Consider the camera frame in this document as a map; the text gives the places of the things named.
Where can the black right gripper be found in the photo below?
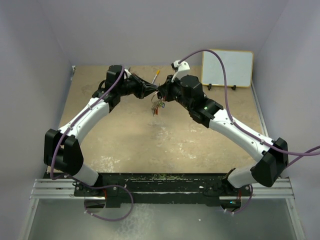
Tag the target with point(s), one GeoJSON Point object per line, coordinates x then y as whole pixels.
{"type": "Point", "coordinates": [166, 88]}

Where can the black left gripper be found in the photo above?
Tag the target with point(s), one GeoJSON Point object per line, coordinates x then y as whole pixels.
{"type": "Point", "coordinates": [143, 86]}

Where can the large metal keyring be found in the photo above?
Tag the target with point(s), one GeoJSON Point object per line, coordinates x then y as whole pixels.
{"type": "Point", "coordinates": [156, 97]}

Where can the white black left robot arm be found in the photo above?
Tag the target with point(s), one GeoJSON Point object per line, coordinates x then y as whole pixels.
{"type": "Point", "coordinates": [62, 147]}

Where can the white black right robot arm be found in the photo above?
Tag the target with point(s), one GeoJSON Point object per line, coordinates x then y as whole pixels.
{"type": "Point", "coordinates": [267, 152]}

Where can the yellow capped marker pen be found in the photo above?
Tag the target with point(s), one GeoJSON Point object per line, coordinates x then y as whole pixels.
{"type": "Point", "coordinates": [155, 77]}

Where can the black whiteboard stand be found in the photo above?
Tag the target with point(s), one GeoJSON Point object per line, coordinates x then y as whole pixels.
{"type": "Point", "coordinates": [210, 86]}

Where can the yellow framed whiteboard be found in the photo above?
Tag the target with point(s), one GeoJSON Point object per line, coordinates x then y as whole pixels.
{"type": "Point", "coordinates": [238, 68]}

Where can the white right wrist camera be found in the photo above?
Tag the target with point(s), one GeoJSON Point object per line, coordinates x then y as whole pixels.
{"type": "Point", "coordinates": [181, 69]}

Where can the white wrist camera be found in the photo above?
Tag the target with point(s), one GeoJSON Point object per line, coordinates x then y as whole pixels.
{"type": "Point", "coordinates": [181, 69]}
{"type": "Point", "coordinates": [126, 73]}

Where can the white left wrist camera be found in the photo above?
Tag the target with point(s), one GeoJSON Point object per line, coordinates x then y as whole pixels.
{"type": "Point", "coordinates": [126, 73]}

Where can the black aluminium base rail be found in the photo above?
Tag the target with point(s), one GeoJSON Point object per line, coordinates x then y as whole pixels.
{"type": "Point", "coordinates": [160, 188]}

